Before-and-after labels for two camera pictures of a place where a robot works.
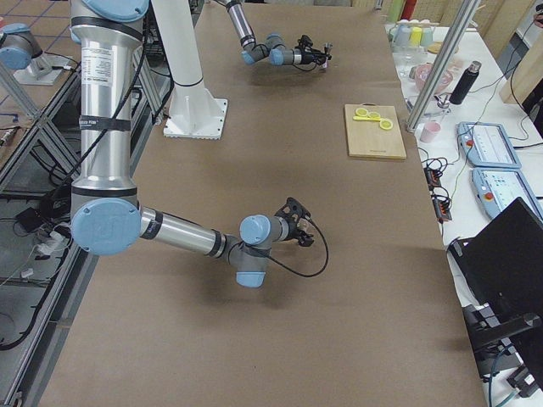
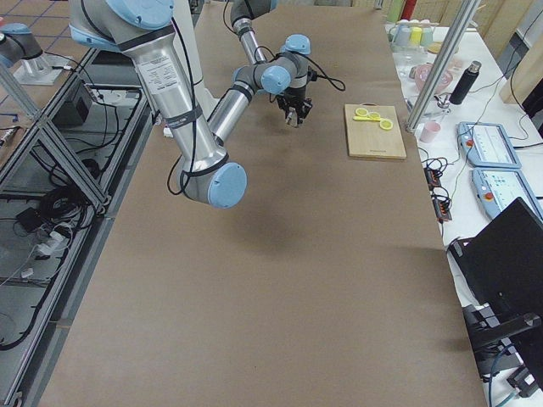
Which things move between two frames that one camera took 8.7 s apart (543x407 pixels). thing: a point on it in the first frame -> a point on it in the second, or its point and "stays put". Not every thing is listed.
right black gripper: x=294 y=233 -> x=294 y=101
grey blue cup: x=401 y=36 stays put
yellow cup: x=415 y=36 stays put
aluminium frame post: x=464 y=14 stays put
